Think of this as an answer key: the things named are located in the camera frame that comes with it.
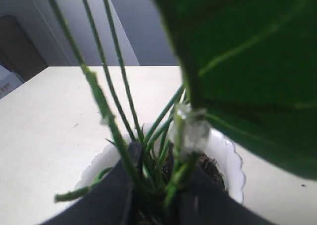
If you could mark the white scalloped flower pot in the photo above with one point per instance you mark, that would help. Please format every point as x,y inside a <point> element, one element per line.
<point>220,148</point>

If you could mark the red artificial anthurium flower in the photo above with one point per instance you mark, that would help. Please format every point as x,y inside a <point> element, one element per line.
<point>249,70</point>

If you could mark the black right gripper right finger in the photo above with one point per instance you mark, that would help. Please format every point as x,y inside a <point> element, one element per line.
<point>200,202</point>

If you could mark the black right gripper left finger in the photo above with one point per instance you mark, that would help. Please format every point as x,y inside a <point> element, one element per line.
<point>109,203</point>

